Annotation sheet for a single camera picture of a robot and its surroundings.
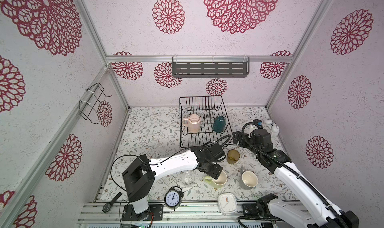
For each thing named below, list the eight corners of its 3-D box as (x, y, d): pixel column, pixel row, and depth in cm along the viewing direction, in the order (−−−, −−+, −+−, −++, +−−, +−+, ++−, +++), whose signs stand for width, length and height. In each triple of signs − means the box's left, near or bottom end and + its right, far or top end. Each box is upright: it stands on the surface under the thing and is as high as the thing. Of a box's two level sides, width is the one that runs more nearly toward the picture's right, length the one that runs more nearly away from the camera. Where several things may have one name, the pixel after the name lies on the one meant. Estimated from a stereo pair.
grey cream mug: (239, 192, 82) (244, 186, 74) (236, 175, 88) (240, 168, 80) (253, 192, 82) (260, 186, 74) (249, 175, 88) (255, 168, 80)
